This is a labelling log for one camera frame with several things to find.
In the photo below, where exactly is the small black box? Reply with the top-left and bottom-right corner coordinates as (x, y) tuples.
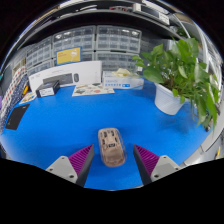
(35, 79), (61, 99)

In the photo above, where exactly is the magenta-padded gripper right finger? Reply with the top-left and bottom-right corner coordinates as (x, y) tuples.
(133, 144), (183, 186)

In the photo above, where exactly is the red and blue checkered cloth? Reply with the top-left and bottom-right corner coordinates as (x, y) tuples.
(0, 64), (29, 118)

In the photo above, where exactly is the dark wall shelf unit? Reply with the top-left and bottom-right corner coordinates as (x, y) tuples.
(16, 0), (188, 38)

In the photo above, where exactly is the white wire rack shelf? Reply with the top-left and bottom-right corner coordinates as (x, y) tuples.
(181, 13), (224, 101)

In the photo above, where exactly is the yellow and blue box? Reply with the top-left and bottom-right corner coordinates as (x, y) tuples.
(55, 46), (82, 66)

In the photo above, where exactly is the green plant in white pot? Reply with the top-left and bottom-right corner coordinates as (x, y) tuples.
(131, 37), (221, 130)

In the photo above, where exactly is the white sticker sheet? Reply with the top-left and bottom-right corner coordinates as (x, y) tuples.
(18, 91), (38, 105)
(72, 83), (116, 98)

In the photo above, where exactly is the long white keyboard box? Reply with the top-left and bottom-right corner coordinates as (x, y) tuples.
(28, 60), (103, 93)

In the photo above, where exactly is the clear tissue pack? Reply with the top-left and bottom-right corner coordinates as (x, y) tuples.
(102, 68), (145, 90)

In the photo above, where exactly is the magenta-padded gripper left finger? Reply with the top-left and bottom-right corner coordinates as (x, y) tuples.
(45, 143), (96, 188)

